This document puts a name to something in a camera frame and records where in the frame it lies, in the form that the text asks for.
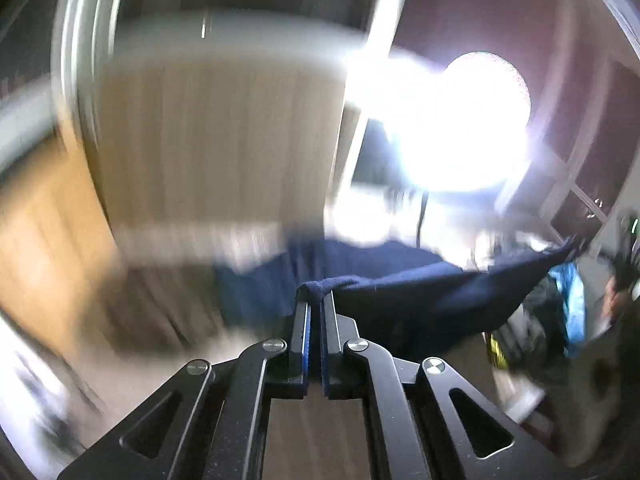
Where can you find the navy blue t-shirt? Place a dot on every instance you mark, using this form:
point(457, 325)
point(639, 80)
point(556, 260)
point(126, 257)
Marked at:
point(410, 290)

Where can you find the grey garment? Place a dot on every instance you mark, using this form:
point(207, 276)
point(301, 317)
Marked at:
point(542, 320)

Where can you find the pine plank board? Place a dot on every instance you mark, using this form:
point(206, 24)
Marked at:
point(45, 240)

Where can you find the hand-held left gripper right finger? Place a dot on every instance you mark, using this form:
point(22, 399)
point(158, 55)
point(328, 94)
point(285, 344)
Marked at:
point(326, 345)

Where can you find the light blue garment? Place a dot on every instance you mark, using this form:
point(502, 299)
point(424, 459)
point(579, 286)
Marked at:
point(572, 305)

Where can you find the person's right hand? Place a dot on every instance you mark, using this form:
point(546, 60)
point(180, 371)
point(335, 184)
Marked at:
point(616, 302)

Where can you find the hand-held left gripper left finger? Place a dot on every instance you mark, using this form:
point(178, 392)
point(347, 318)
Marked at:
point(306, 345)

